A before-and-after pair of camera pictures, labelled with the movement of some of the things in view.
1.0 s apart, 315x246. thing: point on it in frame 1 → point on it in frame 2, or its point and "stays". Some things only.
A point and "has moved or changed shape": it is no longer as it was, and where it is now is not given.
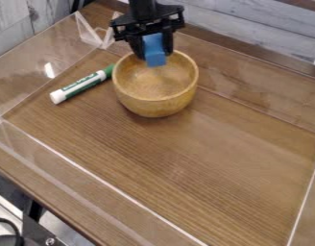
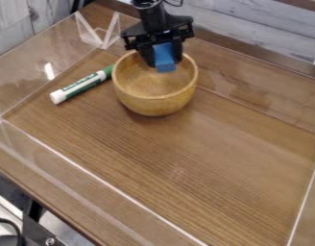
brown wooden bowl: (155, 91) stays
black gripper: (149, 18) → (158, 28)
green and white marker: (100, 75) stays
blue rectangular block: (154, 49) has moved or changed shape
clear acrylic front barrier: (74, 195) stays
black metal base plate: (38, 234) stays
